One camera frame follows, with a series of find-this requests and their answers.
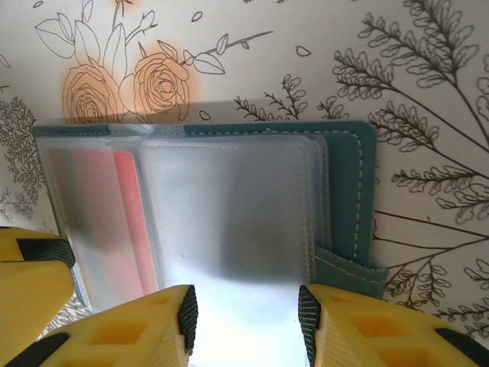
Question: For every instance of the plain red card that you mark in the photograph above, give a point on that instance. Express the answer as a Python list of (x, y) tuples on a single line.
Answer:
[(130, 214)]

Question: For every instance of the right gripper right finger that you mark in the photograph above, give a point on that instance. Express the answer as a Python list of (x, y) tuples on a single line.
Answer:
[(374, 336)]

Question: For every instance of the floral tablecloth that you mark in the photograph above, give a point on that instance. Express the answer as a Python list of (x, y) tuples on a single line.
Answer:
[(305, 38)]

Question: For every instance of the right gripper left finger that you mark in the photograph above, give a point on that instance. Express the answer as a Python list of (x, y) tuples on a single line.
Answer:
[(126, 336)]

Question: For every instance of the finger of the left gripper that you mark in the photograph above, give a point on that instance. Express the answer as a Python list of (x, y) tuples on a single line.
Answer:
[(34, 294), (34, 248)]

